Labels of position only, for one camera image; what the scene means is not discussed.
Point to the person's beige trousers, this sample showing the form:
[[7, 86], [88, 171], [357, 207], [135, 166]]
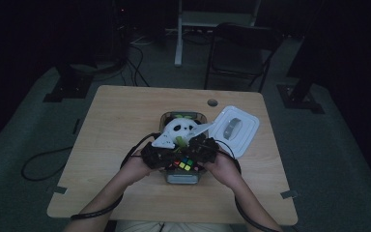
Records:
[[190, 226]]

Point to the black folding chair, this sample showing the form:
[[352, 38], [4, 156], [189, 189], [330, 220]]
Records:
[[238, 54]]

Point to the person's right hand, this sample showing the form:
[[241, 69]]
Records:
[[223, 172]]

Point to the clear grey storage box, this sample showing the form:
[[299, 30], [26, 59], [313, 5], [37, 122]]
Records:
[[182, 178]]

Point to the white metal stand frame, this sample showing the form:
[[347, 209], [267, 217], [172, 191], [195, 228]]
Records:
[[182, 38]]

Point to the colourful puzzle cube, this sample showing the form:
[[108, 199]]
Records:
[[184, 164]]

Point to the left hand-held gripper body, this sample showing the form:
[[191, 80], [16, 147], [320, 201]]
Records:
[[156, 156]]

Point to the panda plush toy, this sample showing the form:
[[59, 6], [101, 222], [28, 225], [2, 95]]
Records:
[[182, 127]]

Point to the black stand base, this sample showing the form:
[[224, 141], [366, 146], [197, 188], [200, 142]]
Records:
[[299, 96], [69, 85]]

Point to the grey tape piece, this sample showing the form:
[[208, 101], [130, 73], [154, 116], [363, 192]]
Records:
[[289, 194], [60, 190]]

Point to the dark equipment rack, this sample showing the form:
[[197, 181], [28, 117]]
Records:
[[121, 32]]

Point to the person's left hand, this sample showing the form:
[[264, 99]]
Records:
[[135, 170]]

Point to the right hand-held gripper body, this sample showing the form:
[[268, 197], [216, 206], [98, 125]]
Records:
[[206, 148]]

